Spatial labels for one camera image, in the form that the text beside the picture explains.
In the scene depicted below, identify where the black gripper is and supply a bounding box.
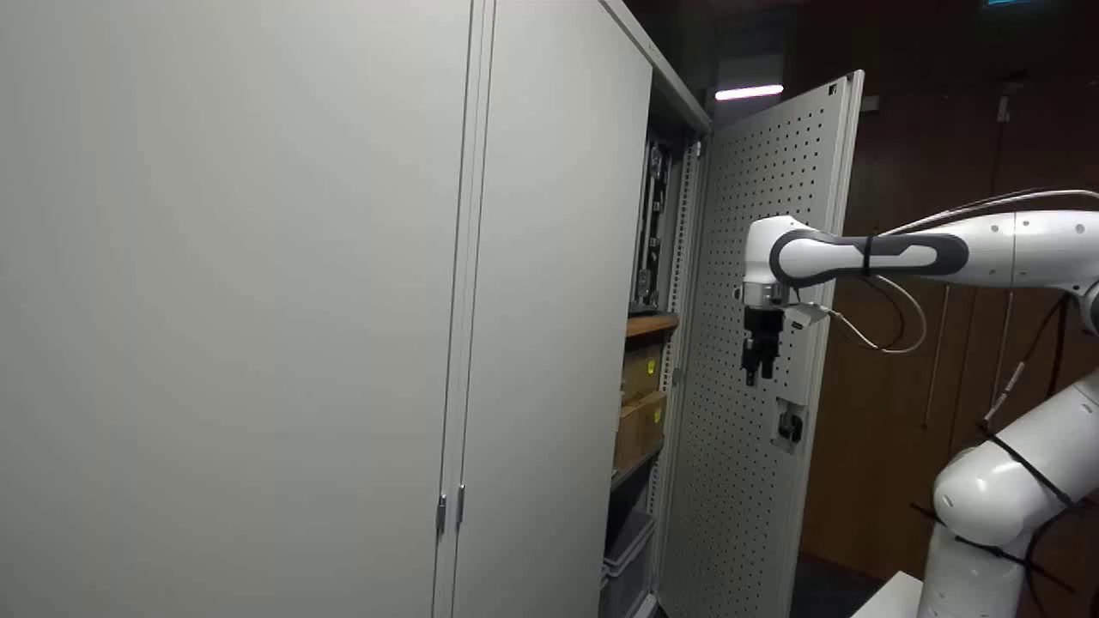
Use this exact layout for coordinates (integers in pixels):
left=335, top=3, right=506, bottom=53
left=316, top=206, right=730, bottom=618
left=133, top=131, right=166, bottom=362
left=743, top=308, right=783, bottom=387

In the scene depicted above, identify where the grey perforated cupboard door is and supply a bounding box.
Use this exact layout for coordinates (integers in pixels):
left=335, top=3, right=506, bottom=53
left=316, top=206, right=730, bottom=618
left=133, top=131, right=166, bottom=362
left=656, top=72, right=866, bottom=618

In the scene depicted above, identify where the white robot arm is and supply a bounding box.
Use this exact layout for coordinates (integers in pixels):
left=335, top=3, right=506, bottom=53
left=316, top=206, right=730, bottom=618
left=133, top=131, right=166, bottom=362
left=743, top=189, right=1099, bottom=618

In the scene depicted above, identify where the white robot base table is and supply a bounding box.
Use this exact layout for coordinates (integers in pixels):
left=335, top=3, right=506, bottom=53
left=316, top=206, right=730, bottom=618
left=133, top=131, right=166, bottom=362
left=853, top=571, right=922, bottom=618

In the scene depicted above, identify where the wooden cupboard shelf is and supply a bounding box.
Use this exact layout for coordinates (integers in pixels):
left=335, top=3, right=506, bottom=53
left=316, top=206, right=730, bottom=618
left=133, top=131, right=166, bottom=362
left=626, top=314, right=679, bottom=339

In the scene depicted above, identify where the grey metal cupboard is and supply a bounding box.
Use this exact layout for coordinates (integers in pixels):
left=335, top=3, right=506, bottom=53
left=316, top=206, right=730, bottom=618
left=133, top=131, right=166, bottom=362
left=0, top=0, right=671, bottom=618

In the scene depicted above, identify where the upper cardboard box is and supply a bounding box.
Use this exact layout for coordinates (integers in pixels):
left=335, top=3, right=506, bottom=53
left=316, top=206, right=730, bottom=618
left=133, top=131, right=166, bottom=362
left=622, top=346, right=664, bottom=403

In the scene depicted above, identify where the cardboard box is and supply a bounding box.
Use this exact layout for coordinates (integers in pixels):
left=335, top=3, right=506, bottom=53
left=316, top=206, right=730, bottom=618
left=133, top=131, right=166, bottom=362
left=614, top=396, right=667, bottom=473
left=622, top=346, right=664, bottom=403

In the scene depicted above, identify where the lower cardboard box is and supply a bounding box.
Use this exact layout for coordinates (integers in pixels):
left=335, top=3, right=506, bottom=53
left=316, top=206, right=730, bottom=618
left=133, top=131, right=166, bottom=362
left=614, top=396, right=667, bottom=473

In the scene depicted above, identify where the ceiling light strip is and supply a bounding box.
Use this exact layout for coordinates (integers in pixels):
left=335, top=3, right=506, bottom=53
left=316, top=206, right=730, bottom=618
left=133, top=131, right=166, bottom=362
left=715, top=82, right=783, bottom=102

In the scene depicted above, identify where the black door lock handle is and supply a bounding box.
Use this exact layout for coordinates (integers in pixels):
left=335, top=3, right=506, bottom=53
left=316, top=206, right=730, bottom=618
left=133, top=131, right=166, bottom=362
left=776, top=397, right=803, bottom=451

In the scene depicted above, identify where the white arm cable loop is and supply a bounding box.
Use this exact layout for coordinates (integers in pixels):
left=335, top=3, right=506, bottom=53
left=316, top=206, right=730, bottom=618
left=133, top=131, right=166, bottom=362
left=817, top=271, right=935, bottom=362

